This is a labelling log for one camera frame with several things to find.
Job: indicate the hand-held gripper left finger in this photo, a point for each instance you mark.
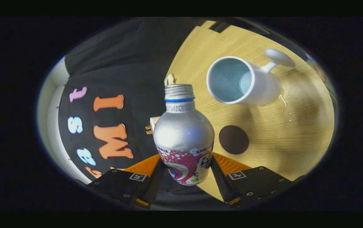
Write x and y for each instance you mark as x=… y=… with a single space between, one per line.
x=156 y=183

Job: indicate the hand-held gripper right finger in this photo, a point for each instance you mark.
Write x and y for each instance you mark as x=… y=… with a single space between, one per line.
x=220 y=185

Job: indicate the dark brown round coaster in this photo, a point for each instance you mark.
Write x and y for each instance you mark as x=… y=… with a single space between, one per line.
x=234 y=139

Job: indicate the silver juice bottle pink label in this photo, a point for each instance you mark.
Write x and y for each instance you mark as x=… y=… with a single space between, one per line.
x=183 y=133

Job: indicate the white cup blue inside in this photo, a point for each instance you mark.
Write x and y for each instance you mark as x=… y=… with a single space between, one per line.
x=263 y=88

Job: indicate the toast slice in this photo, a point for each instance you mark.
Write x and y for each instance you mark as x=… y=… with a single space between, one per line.
x=149 y=129

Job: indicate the white toaster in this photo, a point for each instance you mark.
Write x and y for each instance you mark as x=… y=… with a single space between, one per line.
x=155 y=123

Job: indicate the wooden table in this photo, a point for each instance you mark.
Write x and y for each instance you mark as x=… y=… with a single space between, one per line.
x=289 y=136

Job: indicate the small white tray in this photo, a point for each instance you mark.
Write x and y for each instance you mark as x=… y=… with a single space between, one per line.
x=170 y=79

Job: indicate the black backdrop cloth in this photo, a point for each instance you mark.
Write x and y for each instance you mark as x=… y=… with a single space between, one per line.
x=130 y=47

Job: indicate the small black block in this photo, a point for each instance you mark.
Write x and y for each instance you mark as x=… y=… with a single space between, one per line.
x=220 y=27

